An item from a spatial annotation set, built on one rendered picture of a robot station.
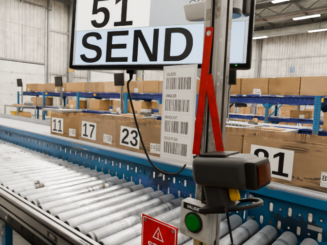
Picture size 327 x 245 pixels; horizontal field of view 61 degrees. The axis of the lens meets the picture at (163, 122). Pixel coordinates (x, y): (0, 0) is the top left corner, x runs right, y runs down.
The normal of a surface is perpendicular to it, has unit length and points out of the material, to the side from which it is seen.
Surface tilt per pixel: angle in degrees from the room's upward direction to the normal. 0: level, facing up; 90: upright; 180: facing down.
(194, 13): 90
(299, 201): 90
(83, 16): 86
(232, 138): 90
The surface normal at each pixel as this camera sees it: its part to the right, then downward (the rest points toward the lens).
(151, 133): -0.65, 0.04
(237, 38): -0.36, -0.01
